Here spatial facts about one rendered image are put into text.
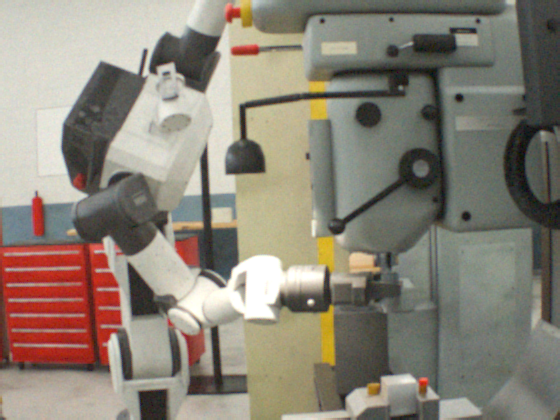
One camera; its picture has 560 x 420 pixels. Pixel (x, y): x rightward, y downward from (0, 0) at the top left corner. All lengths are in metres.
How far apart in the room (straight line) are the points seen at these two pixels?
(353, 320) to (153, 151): 0.56
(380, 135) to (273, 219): 1.84
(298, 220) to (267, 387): 0.67
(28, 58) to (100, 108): 9.30
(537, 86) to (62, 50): 9.97
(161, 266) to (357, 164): 0.51
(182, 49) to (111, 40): 8.93
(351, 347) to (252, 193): 1.49
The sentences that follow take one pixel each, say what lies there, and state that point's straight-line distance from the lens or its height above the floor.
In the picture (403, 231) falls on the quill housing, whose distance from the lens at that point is 1.48.
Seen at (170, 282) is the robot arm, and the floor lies 1.24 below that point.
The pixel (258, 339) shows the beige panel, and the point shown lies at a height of 0.81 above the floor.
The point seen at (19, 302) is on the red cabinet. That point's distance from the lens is 6.51.
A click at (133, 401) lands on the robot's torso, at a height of 0.89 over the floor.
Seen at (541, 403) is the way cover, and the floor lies 0.99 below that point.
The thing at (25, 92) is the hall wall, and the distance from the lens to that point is 11.07.
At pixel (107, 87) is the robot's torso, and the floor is 1.67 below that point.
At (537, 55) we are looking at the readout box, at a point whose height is 1.62.
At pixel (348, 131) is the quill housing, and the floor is 1.52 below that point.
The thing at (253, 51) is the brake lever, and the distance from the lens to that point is 1.65.
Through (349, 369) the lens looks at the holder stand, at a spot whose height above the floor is 1.02.
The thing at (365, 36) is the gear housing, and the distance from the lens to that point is 1.45.
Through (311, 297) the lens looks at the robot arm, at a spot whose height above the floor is 1.23.
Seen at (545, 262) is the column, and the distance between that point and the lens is 1.77.
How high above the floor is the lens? 1.47
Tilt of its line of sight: 3 degrees down
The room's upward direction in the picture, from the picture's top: 3 degrees counter-clockwise
